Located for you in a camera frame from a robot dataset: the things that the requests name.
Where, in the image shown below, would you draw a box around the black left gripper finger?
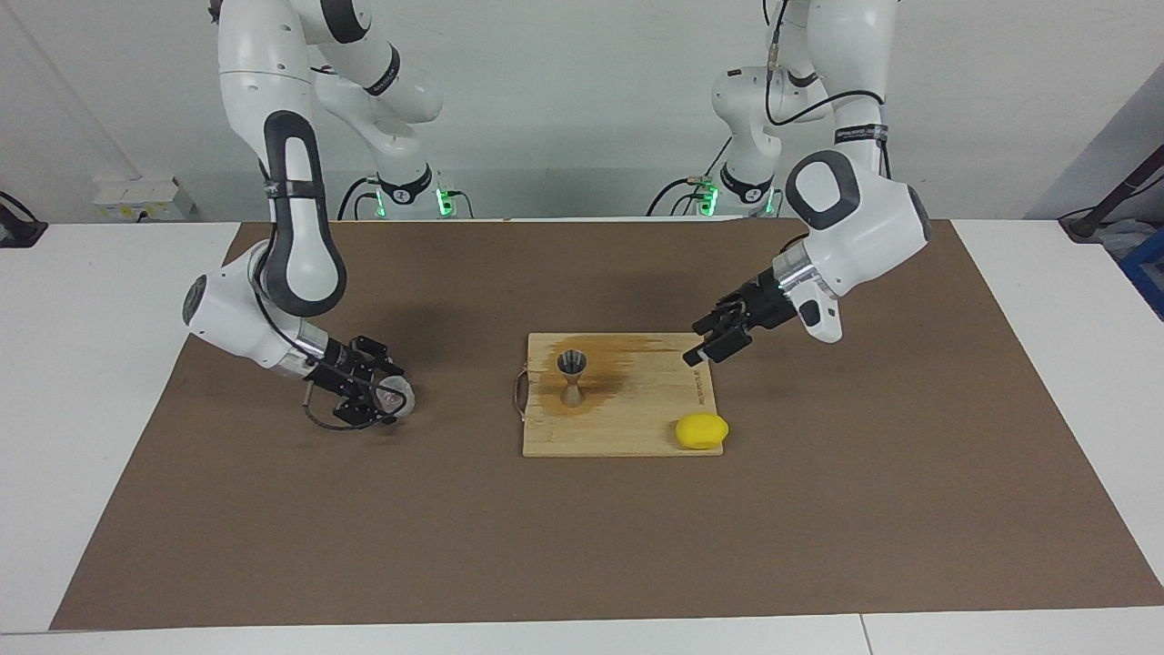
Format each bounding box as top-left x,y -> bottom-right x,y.
693,300 -> 742,338
684,332 -> 751,367

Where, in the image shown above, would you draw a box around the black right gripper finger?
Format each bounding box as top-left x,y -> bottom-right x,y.
353,335 -> 406,376
335,400 -> 401,427

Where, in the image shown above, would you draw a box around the small clear glass cup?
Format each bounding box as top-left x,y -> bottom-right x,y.
377,375 -> 416,419

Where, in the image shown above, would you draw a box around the steel double jigger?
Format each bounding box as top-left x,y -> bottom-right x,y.
557,348 -> 588,408

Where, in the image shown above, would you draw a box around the yellow lemon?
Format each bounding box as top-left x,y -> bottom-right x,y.
675,413 -> 730,451

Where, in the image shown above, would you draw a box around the wooden cutting board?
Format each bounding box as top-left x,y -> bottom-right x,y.
515,332 -> 726,458

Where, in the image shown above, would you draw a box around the brown table mat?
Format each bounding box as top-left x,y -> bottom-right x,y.
50,218 -> 1164,630

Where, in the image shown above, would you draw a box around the black stand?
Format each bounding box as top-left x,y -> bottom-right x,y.
1059,146 -> 1164,242

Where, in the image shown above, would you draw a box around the blue box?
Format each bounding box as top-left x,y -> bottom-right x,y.
1119,227 -> 1164,319

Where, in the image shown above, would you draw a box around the black left base cables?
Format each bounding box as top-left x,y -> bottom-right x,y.
646,136 -> 733,217

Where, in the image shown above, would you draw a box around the black base cables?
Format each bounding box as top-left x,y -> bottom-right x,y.
646,136 -> 733,217
336,177 -> 476,219

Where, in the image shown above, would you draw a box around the black right base cables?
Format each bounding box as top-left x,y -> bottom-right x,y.
336,177 -> 476,219

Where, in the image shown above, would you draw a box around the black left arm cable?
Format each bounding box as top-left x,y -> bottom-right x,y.
762,0 -> 892,178

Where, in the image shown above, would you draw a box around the white wall power strip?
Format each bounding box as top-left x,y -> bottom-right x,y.
94,177 -> 196,224

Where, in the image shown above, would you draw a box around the black object with cable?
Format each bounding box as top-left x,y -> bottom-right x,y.
0,191 -> 48,248

